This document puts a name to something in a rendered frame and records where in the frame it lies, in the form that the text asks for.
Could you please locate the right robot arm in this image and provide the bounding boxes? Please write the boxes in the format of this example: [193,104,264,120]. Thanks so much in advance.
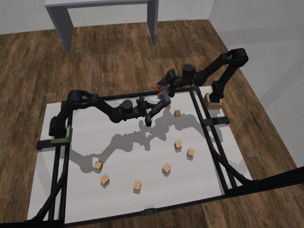
[182,48,248,103]

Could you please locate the black hose nozzle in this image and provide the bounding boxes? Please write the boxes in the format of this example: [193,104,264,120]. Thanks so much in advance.
[151,85,171,112]

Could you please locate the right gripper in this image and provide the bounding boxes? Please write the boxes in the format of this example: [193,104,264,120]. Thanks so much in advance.
[157,70,184,98]

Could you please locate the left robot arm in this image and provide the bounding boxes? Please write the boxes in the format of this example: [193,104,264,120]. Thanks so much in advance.
[48,90,147,139]

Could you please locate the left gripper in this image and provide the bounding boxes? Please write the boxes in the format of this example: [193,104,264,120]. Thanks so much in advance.
[133,95,160,127]

